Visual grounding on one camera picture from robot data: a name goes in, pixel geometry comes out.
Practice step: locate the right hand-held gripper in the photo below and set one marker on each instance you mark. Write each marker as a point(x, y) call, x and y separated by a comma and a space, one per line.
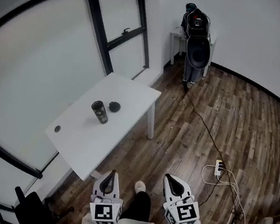
point(182, 214)

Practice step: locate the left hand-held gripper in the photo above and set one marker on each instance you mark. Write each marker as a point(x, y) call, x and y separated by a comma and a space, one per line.
point(105, 213)

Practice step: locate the dark travel tumbler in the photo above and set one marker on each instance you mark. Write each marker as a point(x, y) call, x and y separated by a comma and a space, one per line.
point(101, 115)

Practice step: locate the person's white shoe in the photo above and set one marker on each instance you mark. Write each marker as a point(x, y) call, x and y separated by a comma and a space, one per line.
point(140, 187)

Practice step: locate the person's black trousers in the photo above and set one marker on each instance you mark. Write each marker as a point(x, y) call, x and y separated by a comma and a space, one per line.
point(138, 206)

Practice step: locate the white power strip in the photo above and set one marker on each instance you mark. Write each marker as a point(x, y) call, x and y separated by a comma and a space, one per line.
point(217, 170)

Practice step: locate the white table leg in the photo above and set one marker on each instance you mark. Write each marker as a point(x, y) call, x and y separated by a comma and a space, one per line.
point(150, 125)

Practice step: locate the black office chair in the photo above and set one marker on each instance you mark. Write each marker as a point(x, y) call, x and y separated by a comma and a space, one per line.
point(30, 207)

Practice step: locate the round grey table grommet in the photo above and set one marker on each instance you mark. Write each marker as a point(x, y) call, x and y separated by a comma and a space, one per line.
point(57, 128)

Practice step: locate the small white side table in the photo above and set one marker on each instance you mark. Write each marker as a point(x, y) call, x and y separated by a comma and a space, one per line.
point(176, 33)

